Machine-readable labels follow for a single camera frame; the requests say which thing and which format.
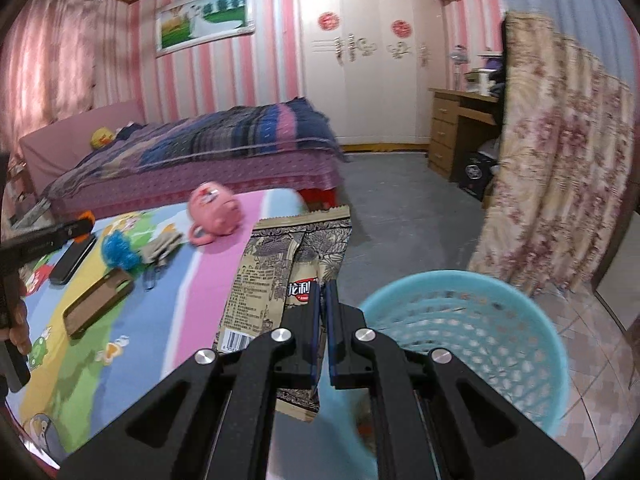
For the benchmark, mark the blue mesh scrub ball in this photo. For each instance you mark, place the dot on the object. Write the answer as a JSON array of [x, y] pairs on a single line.
[[121, 251]]

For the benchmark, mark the pink bed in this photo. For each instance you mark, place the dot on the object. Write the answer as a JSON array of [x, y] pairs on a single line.
[[65, 130]]

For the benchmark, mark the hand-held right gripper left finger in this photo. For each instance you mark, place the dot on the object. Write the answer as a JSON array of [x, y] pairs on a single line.
[[316, 340]]

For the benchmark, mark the cartoon printed blanket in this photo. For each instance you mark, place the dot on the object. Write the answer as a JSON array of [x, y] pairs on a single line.
[[190, 310]]

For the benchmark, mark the crumpled grey packet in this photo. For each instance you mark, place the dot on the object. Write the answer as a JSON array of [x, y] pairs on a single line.
[[162, 247]]

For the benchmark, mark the framed wall picture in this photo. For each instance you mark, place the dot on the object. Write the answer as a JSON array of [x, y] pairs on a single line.
[[205, 20]]

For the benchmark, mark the white printer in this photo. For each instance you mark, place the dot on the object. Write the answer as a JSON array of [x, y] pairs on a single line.
[[479, 80]]

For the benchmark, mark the person's left hand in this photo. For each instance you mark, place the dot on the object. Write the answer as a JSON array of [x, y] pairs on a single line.
[[21, 320]]

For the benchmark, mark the wooden desk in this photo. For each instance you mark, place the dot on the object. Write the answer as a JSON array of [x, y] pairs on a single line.
[[445, 130]]

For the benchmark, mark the white wardrobe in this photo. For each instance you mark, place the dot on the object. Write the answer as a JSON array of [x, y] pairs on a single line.
[[365, 85]]

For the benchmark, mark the brown phone case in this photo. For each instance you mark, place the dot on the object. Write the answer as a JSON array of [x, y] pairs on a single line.
[[97, 302]]

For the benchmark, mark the plaid quilt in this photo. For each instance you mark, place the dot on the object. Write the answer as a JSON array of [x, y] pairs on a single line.
[[225, 135]]

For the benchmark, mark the yellow duck plush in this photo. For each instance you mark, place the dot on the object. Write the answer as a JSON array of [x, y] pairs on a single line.
[[103, 138]]

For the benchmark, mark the black phone case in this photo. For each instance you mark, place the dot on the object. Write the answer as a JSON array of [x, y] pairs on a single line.
[[74, 260]]

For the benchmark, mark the black bag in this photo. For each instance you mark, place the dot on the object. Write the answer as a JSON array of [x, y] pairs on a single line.
[[475, 172]]

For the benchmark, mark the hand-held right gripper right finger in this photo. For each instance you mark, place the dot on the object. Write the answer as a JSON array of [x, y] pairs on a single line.
[[331, 340]]

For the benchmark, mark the pink pig toy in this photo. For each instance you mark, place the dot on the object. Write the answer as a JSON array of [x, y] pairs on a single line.
[[215, 210]]

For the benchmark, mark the beige printed snack packet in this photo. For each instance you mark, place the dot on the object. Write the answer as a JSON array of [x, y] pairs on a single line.
[[270, 270]]

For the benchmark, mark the pink striped curtain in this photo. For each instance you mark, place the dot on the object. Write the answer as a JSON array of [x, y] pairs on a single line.
[[55, 60]]

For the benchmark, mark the blue plastic wastebasket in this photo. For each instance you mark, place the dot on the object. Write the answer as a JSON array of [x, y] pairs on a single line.
[[450, 310]]

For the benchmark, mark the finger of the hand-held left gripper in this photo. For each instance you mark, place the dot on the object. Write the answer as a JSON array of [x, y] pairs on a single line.
[[40, 245]]

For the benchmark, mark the floral curtain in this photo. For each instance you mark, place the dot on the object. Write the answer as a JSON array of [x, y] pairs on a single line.
[[550, 160]]

